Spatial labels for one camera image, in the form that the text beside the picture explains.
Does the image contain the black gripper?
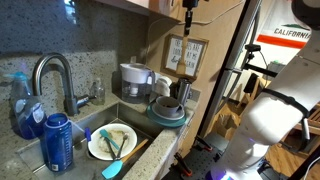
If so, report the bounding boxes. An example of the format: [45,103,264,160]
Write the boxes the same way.
[182,0,200,36]

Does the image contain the small teal spatula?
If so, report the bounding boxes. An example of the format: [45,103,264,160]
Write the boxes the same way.
[99,128,120,151]

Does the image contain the wood framed text sign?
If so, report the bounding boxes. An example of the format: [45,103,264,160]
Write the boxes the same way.
[162,33,210,80]

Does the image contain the wooden upper cabinet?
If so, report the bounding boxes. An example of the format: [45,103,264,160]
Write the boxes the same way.
[96,0,188,22]

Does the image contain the white dish cloth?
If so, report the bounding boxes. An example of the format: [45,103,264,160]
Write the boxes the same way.
[153,74,174,98]

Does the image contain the white water filter pitcher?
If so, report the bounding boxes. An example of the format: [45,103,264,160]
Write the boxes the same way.
[119,62,156,104]

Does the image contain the California flag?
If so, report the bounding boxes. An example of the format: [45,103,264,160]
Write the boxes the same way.
[255,0,314,50]

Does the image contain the grey small plate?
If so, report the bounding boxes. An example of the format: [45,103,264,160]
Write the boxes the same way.
[150,103,187,122]

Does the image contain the teal large plate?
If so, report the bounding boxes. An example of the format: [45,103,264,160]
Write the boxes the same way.
[145,104,188,128]

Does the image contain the steel sink basin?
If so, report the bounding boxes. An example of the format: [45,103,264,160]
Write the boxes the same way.
[16,101,164,180]

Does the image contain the small clear glass bottle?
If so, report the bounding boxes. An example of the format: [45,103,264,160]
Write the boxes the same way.
[89,77,106,106]

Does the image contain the black orange clamp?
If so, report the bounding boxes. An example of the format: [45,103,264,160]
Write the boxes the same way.
[194,134,213,152]
[173,152,194,178]

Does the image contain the dark metal sink faucet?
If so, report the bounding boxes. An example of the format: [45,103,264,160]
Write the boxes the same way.
[31,53,98,117]

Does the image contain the metal fork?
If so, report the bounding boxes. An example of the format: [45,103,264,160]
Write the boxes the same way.
[115,133,129,159]

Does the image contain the dark table knife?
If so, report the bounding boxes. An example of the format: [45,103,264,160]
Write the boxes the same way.
[104,137,117,160]

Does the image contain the small blue brush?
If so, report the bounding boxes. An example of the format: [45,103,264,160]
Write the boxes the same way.
[84,127,92,143]

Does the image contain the dirty white plate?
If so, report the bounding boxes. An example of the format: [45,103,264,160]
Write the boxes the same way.
[87,123,138,162]

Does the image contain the blue water bottle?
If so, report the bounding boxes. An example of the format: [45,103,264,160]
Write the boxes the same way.
[43,112,74,173]

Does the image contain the blue dish soap spray bottle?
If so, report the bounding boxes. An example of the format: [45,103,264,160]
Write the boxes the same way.
[3,71,48,140]

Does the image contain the white power cable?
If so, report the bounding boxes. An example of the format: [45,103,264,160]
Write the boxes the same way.
[145,1,246,66]

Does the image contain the metal frame post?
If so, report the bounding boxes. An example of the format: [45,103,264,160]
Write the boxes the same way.
[196,0,264,138]

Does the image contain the black camera on stand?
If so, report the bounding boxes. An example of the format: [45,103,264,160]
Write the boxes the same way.
[242,43,291,88]

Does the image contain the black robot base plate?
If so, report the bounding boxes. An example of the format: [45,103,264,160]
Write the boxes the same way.
[181,133,231,180]

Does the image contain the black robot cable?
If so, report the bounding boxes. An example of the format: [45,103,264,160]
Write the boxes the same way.
[279,116,313,153]

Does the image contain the teal spatula with wooden handle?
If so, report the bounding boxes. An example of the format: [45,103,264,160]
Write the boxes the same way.
[101,138,150,180]

